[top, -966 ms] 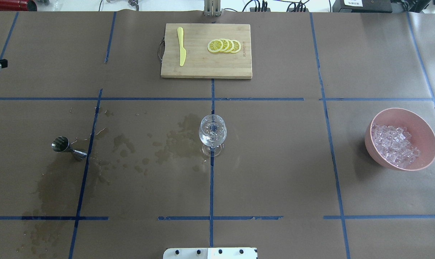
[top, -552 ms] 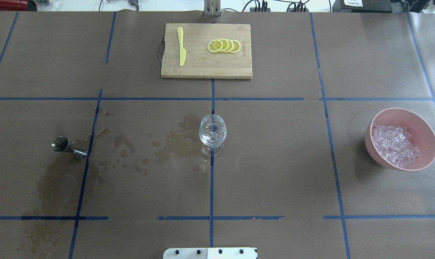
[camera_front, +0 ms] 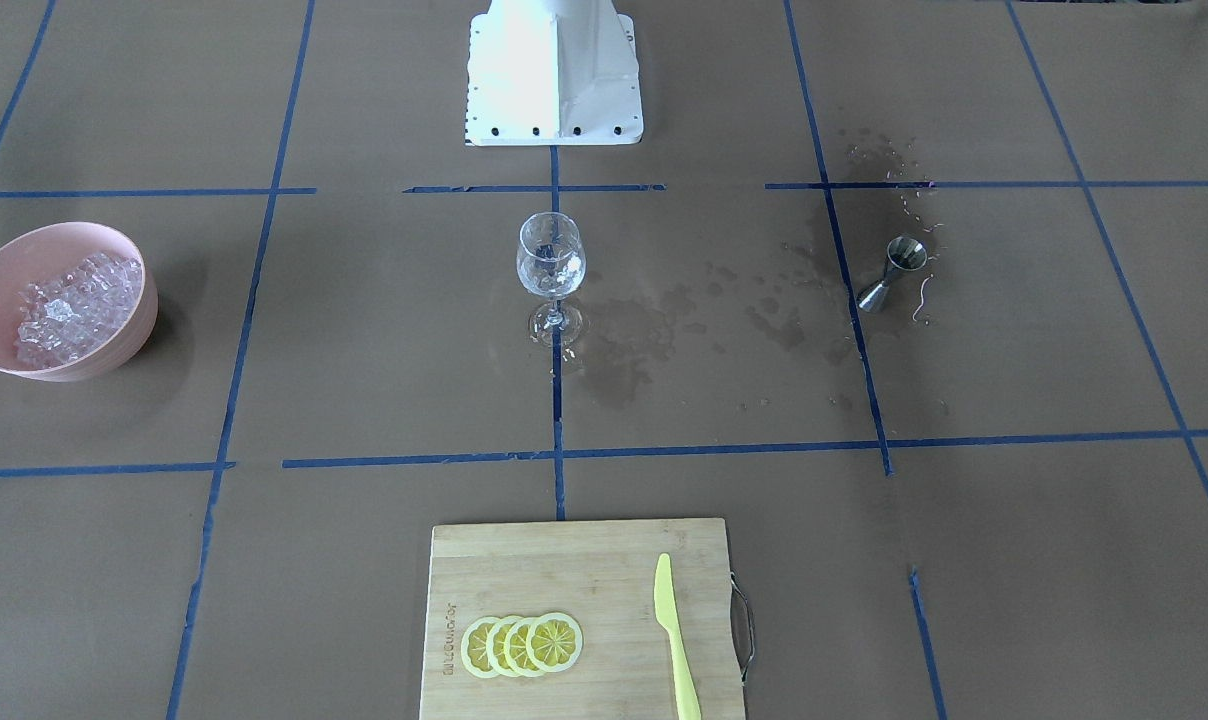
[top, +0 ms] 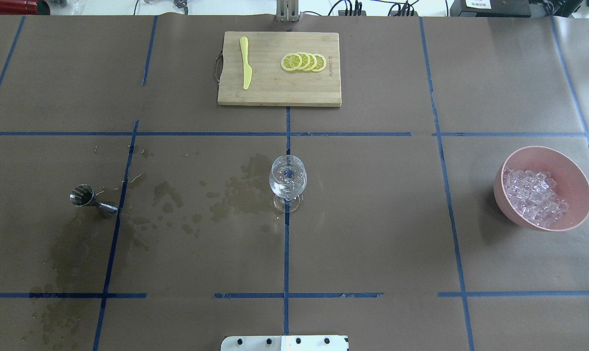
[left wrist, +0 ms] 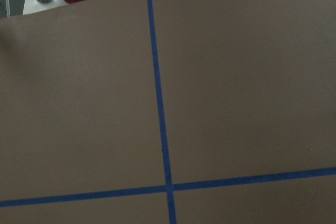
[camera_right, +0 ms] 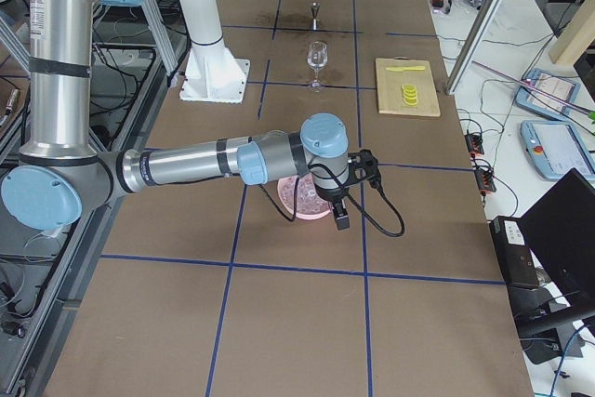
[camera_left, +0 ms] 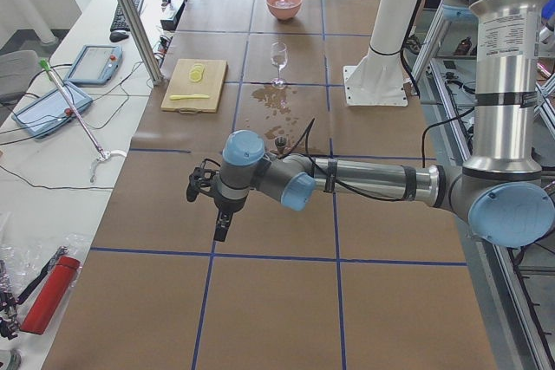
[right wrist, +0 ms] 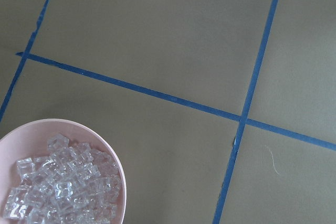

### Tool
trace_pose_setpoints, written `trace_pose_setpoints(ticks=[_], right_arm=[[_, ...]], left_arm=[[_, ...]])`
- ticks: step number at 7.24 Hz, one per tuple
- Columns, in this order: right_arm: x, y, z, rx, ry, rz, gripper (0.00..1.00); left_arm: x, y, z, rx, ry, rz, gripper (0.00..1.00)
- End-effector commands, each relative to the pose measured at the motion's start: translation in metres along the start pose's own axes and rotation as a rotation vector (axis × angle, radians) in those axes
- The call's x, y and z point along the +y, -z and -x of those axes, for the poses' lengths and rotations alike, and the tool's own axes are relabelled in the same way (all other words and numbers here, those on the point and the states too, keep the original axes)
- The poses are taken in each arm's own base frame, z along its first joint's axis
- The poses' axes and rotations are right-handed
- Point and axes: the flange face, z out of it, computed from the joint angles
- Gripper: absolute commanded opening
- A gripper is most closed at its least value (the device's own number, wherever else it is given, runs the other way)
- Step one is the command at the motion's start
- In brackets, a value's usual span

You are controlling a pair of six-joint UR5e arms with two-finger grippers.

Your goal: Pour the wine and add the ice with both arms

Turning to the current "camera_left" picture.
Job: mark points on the clear wine glass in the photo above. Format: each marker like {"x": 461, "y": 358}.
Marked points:
{"x": 279, "y": 58}

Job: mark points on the near blue teach pendant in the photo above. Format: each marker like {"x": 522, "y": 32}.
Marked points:
{"x": 48, "y": 113}

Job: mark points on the pile of clear ice cubes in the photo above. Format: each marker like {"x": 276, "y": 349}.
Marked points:
{"x": 284, "y": 4}

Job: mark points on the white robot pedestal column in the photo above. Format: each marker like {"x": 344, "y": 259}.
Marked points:
{"x": 392, "y": 21}

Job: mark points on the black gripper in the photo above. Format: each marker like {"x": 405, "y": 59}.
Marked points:
{"x": 226, "y": 206}

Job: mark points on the far blue teach pendant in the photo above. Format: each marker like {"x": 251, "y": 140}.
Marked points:
{"x": 95, "y": 65}

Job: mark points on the pink bowl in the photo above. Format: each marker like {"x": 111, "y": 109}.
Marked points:
{"x": 284, "y": 9}

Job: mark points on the yellow plastic knife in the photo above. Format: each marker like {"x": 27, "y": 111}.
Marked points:
{"x": 181, "y": 97}

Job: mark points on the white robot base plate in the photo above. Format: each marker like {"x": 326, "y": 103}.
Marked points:
{"x": 374, "y": 86}

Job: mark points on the aluminium frame post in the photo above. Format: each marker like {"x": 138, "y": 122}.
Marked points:
{"x": 141, "y": 41}

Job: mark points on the steel cocktail jigger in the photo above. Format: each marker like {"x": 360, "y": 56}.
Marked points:
{"x": 281, "y": 144}

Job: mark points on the bamboo cutting board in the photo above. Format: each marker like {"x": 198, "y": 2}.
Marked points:
{"x": 212, "y": 82}

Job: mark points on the black computer mouse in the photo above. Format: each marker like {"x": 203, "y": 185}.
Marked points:
{"x": 118, "y": 35}

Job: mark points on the red cylinder bottle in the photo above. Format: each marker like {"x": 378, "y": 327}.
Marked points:
{"x": 50, "y": 296}

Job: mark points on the metal grabber stick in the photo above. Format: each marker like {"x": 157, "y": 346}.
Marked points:
{"x": 104, "y": 155}

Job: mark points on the blue teach pendant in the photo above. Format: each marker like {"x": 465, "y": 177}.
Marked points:
{"x": 48, "y": 113}
{"x": 95, "y": 65}

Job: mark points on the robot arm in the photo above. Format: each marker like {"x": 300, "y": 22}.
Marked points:
{"x": 496, "y": 191}

